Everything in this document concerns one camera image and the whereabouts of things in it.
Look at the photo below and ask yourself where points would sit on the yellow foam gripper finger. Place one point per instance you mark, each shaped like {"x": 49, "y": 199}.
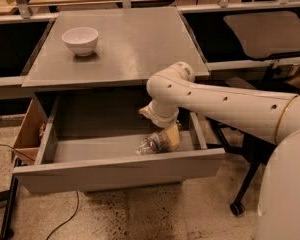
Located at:
{"x": 144, "y": 112}
{"x": 173, "y": 136}

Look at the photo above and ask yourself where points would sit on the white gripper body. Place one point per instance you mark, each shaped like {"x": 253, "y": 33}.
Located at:
{"x": 160, "y": 118}

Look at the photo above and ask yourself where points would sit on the clear plastic water bottle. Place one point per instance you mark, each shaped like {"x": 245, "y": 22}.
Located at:
{"x": 155, "y": 143}

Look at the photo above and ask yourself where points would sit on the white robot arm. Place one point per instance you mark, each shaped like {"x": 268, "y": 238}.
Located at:
{"x": 271, "y": 116}

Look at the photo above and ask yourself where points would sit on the grey open top drawer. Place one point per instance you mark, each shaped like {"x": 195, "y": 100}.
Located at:
{"x": 90, "y": 144}

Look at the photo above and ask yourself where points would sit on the white ceramic bowl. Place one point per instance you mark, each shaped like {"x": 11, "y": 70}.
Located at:
{"x": 82, "y": 41}

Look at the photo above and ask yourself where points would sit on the brown cardboard box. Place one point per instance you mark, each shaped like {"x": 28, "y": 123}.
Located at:
{"x": 29, "y": 138}

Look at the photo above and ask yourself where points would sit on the black office chair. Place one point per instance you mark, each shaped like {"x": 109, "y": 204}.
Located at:
{"x": 256, "y": 36}

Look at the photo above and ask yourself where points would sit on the black metal stand leg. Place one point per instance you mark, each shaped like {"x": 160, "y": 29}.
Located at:
{"x": 8, "y": 197}

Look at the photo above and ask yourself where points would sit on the grey metal rail frame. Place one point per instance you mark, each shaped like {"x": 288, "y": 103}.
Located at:
{"x": 28, "y": 14}

